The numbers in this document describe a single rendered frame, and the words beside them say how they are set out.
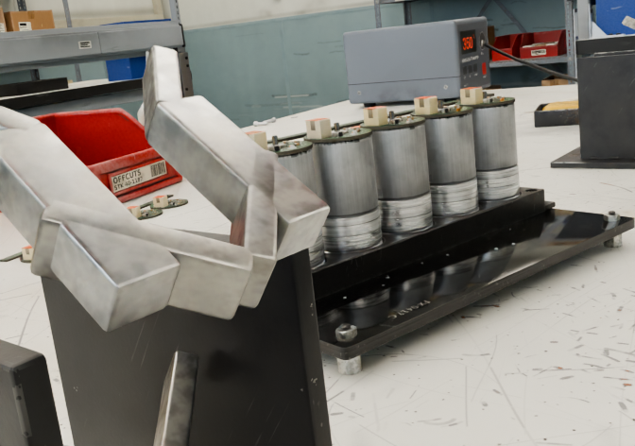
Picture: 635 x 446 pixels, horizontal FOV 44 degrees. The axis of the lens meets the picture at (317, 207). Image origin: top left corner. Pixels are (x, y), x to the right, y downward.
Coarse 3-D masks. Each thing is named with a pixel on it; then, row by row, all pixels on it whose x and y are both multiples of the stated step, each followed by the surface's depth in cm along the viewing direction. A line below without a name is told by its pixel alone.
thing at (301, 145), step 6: (270, 144) 27; (288, 144) 27; (294, 144) 26; (300, 144) 26; (306, 144) 26; (312, 144) 26; (270, 150) 25; (276, 150) 25; (282, 150) 25; (288, 150) 25; (294, 150) 25; (300, 150) 25
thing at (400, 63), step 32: (352, 32) 96; (384, 32) 94; (416, 32) 92; (448, 32) 90; (480, 32) 97; (352, 64) 97; (384, 64) 95; (416, 64) 93; (448, 64) 91; (480, 64) 97; (352, 96) 99; (384, 96) 96; (416, 96) 94; (448, 96) 92
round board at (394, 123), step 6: (390, 120) 29; (396, 120) 29; (402, 120) 30; (414, 120) 29; (420, 120) 29; (360, 126) 30; (366, 126) 29; (372, 126) 29; (378, 126) 29; (384, 126) 29; (390, 126) 29; (396, 126) 29; (402, 126) 29; (408, 126) 29
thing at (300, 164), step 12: (288, 156) 25; (300, 156) 26; (312, 156) 26; (288, 168) 25; (300, 168) 26; (312, 168) 26; (300, 180) 26; (312, 180) 26; (312, 252) 26; (312, 264) 26
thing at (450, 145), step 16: (432, 128) 30; (448, 128) 30; (464, 128) 31; (432, 144) 31; (448, 144) 30; (464, 144) 31; (432, 160) 31; (448, 160) 31; (464, 160) 31; (432, 176) 31; (448, 176) 31; (464, 176) 31; (432, 192) 31; (448, 192) 31; (464, 192) 31; (432, 208) 31; (448, 208) 31; (464, 208) 31
